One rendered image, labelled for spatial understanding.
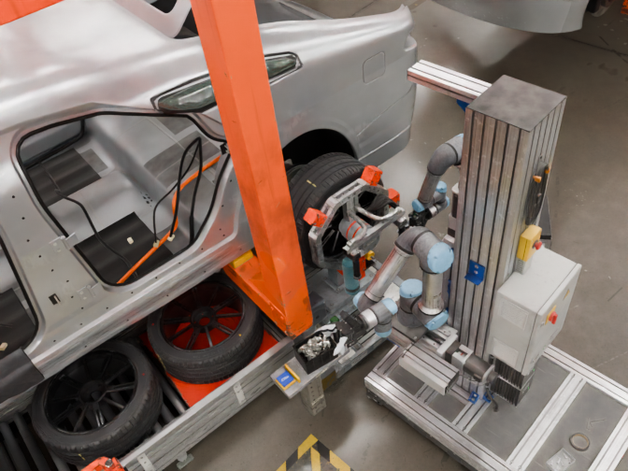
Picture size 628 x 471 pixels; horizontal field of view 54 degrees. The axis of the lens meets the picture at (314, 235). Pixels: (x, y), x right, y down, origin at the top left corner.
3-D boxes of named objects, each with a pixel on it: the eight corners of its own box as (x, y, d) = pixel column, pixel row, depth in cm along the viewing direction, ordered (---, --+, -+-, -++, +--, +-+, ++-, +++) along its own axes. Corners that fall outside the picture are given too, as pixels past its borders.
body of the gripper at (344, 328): (346, 349, 251) (370, 335, 255) (343, 335, 245) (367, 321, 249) (336, 338, 256) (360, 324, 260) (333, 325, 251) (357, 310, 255)
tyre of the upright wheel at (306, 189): (361, 134, 354) (269, 178, 324) (390, 151, 340) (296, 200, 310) (358, 220, 398) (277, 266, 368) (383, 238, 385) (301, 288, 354)
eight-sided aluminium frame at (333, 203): (382, 231, 376) (379, 164, 337) (390, 236, 372) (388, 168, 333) (315, 279, 355) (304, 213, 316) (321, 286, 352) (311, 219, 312)
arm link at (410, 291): (413, 289, 301) (413, 271, 291) (431, 306, 292) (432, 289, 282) (393, 300, 297) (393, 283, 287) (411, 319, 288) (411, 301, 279)
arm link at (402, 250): (405, 213, 257) (346, 303, 273) (421, 228, 250) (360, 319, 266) (420, 217, 265) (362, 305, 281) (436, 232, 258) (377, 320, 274)
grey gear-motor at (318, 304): (292, 293, 414) (284, 260, 388) (332, 331, 389) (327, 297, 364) (270, 308, 407) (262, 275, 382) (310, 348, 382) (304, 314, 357)
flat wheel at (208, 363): (205, 280, 405) (196, 257, 388) (285, 320, 376) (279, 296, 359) (135, 354, 370) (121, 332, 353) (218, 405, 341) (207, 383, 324)
